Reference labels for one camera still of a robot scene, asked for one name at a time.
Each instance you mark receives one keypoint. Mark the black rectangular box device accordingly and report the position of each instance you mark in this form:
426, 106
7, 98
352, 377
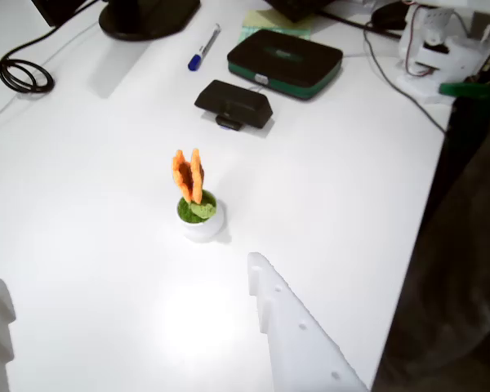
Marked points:
237, 102

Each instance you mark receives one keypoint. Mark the green table clamp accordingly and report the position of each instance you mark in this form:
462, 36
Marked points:
469, 90

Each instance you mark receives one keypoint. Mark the white idle robot arm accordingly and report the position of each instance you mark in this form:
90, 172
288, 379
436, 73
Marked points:
437, 57

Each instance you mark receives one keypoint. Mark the black computer mouse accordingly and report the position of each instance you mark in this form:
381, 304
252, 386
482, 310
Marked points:
388, 16

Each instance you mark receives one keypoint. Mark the yellow green notepad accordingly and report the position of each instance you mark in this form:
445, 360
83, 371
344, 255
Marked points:
265, 20

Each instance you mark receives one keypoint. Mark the black monitor base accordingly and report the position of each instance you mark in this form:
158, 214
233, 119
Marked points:
147, 22

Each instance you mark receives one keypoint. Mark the black and green case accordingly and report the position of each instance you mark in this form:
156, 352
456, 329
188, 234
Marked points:
286, 61

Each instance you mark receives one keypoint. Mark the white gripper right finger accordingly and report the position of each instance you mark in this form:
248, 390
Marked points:
298, 351

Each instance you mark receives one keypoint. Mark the blue capped marker pen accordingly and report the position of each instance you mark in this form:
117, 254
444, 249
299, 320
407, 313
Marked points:
204, 47

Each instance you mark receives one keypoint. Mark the crochet sunflower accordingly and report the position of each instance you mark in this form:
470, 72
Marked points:
200, 226

